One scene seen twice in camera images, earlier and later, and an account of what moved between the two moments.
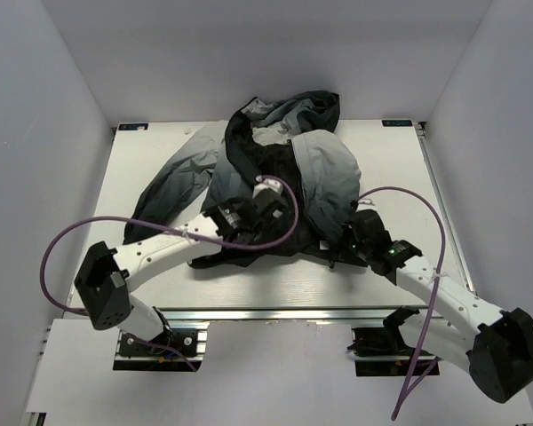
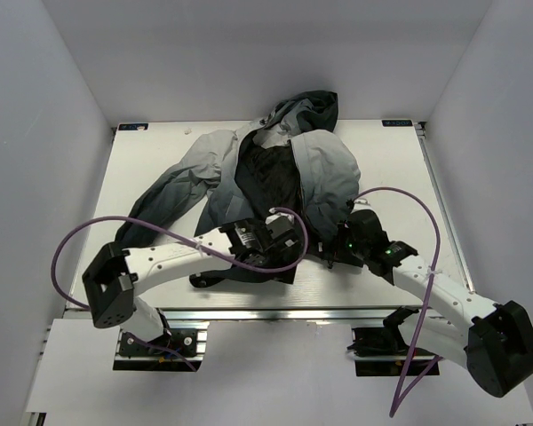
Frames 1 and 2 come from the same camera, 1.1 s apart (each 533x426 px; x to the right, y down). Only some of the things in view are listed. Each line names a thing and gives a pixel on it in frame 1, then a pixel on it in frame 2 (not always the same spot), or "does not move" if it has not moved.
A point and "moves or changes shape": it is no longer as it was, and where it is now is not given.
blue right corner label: [397, 122] does not move
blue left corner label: [132, 126] does not move
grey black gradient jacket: [270, 179] moves or changes shape
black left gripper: [271, 234] → [292, 255]
